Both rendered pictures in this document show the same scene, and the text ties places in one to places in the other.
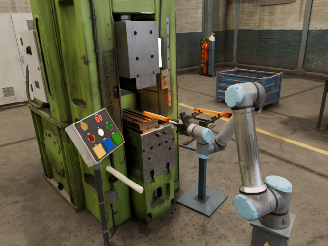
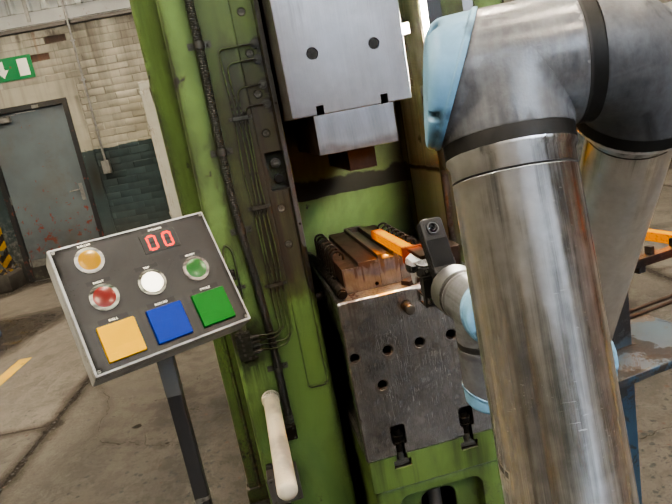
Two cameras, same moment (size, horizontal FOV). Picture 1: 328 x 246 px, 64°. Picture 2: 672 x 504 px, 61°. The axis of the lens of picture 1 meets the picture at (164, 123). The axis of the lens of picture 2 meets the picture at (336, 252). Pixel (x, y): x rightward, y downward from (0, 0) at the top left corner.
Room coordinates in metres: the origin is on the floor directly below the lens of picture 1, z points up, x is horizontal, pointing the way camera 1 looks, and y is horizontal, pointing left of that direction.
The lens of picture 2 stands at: (0.81, -0.57, 1.36)
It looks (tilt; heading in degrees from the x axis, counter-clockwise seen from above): 13 degrees down; 33
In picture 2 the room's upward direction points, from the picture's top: 11 degrees counter-clockwise
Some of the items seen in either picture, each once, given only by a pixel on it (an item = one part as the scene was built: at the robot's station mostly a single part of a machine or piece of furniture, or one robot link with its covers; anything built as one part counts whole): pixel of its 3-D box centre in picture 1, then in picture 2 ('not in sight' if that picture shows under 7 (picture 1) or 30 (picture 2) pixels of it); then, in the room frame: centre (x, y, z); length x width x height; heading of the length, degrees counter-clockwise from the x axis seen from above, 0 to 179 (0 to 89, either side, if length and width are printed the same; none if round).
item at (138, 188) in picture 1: (124, 179); (278, 439); (1.75, 0.32, 0.62); 0.44 x 0.05 x 0.05; 42
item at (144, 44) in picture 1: (132, 48); (338, 34); (2.23, 0.24, 1.56); 0.42 x 0.39 x 0.40; 42
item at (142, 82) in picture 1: (130, 78); (339, 129); (2.21, 0.27, 1.32); 0.42 x 0.20 x 0.10; 42
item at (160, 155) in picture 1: (139, 143); (392, 332); (2.25, 0.23, 0.69); 0.56 x 0.38 x 0.45; 42
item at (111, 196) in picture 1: (111, 196); (284, 482); (1.90, 0.47, 0.36); 0.09 x 0.07 x 0.12; 132
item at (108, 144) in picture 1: (108, 144); (169, 322); (1.56, 0.37, 1.01); 0.07 x 0.05 x 0.07; 157
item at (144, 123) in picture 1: (133, 118); (361, 253); (2.21, 0.27, 0.96); 0.42 x 0.20 x 0.09; 42
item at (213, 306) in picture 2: (116, 138); (213, 306); (1.66, 0.33, 1.01); 0.07 x 0.05 x 0.07; 157
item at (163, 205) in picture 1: (142, 184); (414, 463); (2.25, 0.23, 0.23); 0.55 x 0.37 x 0.47; 42
